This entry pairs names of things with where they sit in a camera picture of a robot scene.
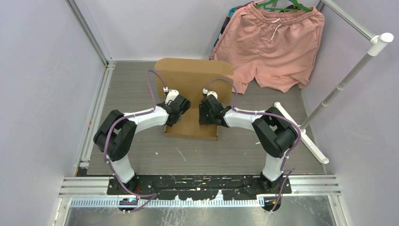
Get brown cardboard box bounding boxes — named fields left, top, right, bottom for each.
left=154, top=58, right=234, bottom=141

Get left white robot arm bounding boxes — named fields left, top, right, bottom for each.
left=93, top=90, right=191, bottom=194

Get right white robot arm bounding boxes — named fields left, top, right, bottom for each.
left=199, top=92, right=301, bottom=194

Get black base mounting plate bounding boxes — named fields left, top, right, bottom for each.
left=125, top=175, right=292, bottom=201

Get pink shorts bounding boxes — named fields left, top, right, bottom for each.
left=210, top=3, right=325, bottom=94

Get colourful patterned garment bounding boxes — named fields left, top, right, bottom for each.
left=208, top=1, right=259, bottom=67

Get green clothes hanger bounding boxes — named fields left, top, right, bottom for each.
left=254, top=0, right=312, bottom=12

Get white clothes rack stand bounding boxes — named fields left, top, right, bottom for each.
left=274, top=32, right=394, bottom=165

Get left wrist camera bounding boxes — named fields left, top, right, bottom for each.
left=164, top=89, right=179, bottom=105

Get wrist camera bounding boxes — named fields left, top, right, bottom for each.
left=202, top=89, right=218, bottom=101
left=164, top=89, right=179, bottom=105

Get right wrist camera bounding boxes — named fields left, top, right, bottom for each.
left=202, top=89, right=218, bottom=101

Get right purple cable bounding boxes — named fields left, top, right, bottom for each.
left=202, top=77, right=302, bottom=213

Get purple cable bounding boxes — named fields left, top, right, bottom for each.
left=202, top=77, right=302, bottom=213
left=103, top=69, right=170, bottom=213

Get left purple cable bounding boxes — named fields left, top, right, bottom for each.
left=103, top=69, right=170, bottom=213

